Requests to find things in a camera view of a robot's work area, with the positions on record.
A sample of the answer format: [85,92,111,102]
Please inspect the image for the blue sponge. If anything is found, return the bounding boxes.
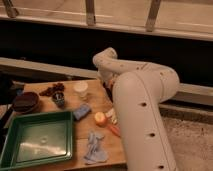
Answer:
[73,104,91,120]

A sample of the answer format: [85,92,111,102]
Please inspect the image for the dark brown bowl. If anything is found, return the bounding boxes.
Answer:
[12,92,39,113]

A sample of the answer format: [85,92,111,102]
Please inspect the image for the red chili pepper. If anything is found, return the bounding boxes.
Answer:
[108,124,120,137]

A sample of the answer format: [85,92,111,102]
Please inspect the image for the orange fruit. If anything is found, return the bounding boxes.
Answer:
[94,112,107,126]

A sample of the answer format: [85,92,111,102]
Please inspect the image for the blue crumpled cloth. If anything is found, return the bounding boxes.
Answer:
[83,131,108,165]

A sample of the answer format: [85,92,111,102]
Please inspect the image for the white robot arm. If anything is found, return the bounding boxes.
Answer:
[93,48,180,171]

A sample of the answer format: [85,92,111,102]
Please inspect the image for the green plastic tray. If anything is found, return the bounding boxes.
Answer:
[0,111,73,171]

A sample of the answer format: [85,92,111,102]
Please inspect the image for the white cup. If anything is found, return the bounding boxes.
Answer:
[74,81,88,100]

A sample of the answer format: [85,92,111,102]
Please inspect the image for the small dark cup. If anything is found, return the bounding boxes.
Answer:
[52,92,65,107]

